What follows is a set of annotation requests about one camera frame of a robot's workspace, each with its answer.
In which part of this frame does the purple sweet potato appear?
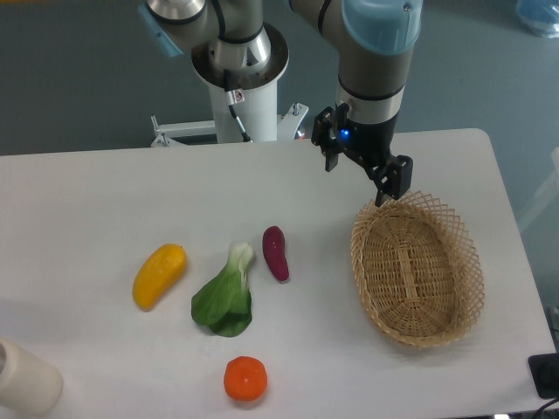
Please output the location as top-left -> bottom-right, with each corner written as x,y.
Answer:
262,226 -> 289,283

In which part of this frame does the woven bamboo basket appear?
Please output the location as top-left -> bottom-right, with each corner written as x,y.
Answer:
350,191 -> 485,348

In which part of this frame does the black base cable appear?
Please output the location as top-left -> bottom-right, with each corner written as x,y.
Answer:
223,68 -> 253,144

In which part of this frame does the orange tangerine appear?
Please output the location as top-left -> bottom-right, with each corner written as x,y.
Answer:
224,356 -> 268,402

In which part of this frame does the yellow mango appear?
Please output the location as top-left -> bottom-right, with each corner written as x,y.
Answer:
132,244 -> 188,312

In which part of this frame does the black box at table edge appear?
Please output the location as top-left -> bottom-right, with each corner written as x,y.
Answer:
528,353 -> 558,399

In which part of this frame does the silver blue-capped robot arm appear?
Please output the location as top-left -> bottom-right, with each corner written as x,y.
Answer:
139,1 -> 423,204

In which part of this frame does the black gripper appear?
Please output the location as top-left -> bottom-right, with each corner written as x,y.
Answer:
311,106 -> 413,207

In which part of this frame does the green bok choy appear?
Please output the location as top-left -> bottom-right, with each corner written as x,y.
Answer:
190,242 -> 255,338

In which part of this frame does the blue object top right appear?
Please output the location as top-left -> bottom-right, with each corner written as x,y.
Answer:
515,0 -> 558,38

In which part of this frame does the cream cylindrical bottle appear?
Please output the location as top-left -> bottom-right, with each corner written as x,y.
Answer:
1,339 -> 63,416

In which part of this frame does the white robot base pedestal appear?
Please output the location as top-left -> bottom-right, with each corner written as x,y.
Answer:
151,24 -> 309,148

